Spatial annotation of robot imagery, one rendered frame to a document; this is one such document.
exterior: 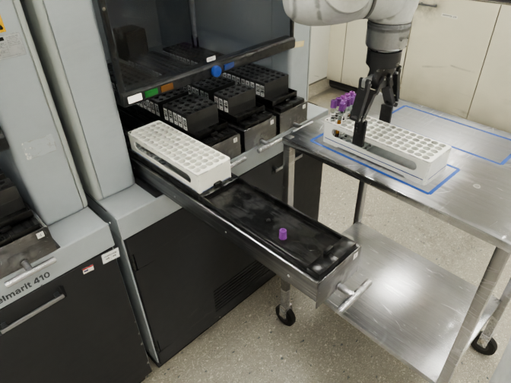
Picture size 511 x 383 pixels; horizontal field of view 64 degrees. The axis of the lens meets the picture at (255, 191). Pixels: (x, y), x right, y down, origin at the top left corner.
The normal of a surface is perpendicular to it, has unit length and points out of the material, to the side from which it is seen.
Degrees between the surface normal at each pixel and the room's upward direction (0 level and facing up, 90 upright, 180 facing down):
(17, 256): 90
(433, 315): 0
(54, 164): 90
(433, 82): 90
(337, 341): 0
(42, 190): 90
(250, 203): 0
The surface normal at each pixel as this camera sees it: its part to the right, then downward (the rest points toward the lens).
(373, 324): -0.03, -0.81
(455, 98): -0.71, 0.43
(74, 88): 0.70, 0.40
